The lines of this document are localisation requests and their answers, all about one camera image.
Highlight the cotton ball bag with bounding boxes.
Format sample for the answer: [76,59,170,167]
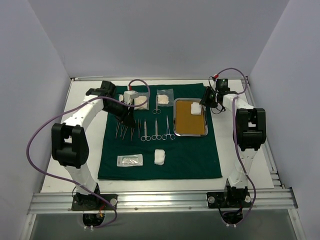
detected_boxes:
[133,92,150,111]
[118,94,124,102]
[156,88,175,107]

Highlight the small steel scissors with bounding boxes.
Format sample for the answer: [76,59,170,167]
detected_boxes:
[152,95,162,115]

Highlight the steel surgical scissors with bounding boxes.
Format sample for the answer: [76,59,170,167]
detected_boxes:
[140,119,151,142]

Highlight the black loop cable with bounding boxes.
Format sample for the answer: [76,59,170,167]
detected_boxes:
[212,99,226,115]

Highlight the purple cable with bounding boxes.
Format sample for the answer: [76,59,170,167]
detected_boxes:
[26,78,151,229]
[213,67,258,224]

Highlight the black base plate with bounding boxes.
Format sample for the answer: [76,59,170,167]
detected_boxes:
[206,189,252,209]
[71,193,118,211]

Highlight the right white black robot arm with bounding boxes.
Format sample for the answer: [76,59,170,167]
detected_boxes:
[200,78,267,189]

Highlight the aluminium frame rail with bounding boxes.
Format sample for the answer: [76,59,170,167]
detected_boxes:
[28,188,298,214]
[240,75,286,190]
[70,75,248,82]

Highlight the stainless steel instrument tray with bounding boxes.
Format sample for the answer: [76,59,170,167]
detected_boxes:
[172,97,209,138]

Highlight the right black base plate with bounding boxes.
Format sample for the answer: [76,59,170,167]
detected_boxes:
[206,189,252,209]

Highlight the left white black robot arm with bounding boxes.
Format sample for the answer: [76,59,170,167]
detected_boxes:
[51,80,136,210]

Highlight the curved tip steel tweezers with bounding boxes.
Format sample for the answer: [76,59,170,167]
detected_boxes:
[122,126,129,140]

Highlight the green white suture packet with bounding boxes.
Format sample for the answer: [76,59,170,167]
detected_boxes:
[116,154,143,167]

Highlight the front aluminium frame rail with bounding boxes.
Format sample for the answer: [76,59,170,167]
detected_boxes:
[28,188,298,214]

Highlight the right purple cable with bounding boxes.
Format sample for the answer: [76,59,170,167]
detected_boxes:
[213,67,258,224]

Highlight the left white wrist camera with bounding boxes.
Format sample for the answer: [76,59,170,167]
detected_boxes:
[123,90,138,105]

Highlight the white gauze pad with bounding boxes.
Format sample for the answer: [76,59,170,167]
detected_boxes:
[154,149,166,166]
[190,102,202,116]

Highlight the back aluminium frame rail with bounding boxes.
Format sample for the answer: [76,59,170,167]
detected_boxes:
[70,75,248,82]

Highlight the right aluminium frame rail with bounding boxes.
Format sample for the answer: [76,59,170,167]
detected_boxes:
[240,75,286,190]

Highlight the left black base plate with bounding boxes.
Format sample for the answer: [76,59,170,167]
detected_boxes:
[71,193,118,211]

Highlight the steel forceps clamp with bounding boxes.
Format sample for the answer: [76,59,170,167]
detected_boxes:
[161,116,176,141]

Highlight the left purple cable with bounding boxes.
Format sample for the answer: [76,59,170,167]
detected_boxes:
[26,78,151,229]

